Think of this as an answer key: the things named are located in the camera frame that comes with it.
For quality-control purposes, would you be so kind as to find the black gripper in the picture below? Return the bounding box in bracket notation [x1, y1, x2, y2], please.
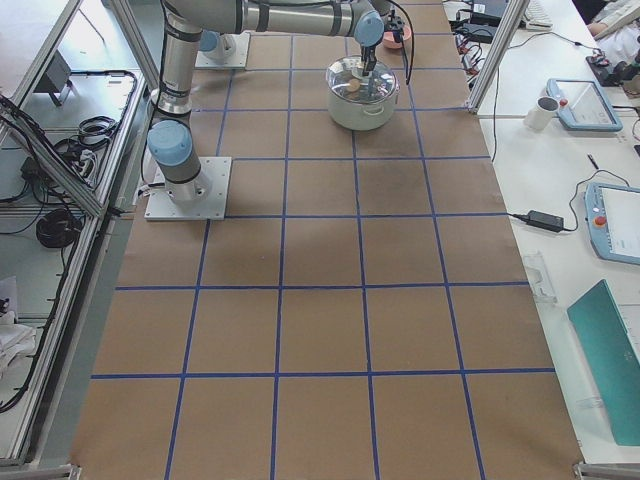
[361, 45, 377, 77]
[387, 12, 405, 43]

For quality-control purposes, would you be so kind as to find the brown egg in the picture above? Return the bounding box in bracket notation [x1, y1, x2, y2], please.
[346, 79, 361, 92]

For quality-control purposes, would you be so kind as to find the glass pot lid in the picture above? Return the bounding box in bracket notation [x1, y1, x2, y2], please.
[325, 56, 399, 104]

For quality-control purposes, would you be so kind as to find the mint green electric pot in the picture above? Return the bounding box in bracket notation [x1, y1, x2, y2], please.
[325, 56, 399, 131]

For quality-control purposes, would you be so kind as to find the pink bowl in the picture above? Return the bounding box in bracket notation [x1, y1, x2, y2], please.
[382, 26, 413, 50]

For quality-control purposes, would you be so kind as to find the black power adapter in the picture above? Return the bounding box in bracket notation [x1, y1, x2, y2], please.
[459, 23, 497, 44]

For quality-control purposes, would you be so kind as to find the white mug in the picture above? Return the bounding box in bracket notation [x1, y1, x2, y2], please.
[523, 96, 560, 131]

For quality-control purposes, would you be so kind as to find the far blue teach pendant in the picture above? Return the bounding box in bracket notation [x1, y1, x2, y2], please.
[546, 78, 623, 132]

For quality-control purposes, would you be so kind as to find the blue teach pendant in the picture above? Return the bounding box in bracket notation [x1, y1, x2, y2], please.
[546, 78, 623, 132]
[584, 182, 639, 265]

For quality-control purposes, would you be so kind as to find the black pen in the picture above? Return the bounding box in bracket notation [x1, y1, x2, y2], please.
[587, 154, 599, 171]

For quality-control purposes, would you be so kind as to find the small black power brick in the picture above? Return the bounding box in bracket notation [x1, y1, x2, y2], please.
[525, 210, 564, 233]

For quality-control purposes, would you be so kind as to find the near blue teach pendant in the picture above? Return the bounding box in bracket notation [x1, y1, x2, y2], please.
[584, 182, 639, 265]

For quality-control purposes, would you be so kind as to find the clear acrylic stand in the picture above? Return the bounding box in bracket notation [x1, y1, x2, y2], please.
[522, 252, 557, 304]

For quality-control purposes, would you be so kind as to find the teal folder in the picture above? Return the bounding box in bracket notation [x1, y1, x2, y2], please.
[567, 279, 639, 446]

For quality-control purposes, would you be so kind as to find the aluminium frame post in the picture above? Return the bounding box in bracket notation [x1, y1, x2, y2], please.
[466, 0, 528, 113]

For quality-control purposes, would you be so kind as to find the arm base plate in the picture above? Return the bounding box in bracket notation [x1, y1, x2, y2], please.
[195, 30, 251, 70]
[144, 157, 232, 221]

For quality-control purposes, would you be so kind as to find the coiled black cable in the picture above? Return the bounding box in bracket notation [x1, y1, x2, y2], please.
[34, 207, 84, 250]

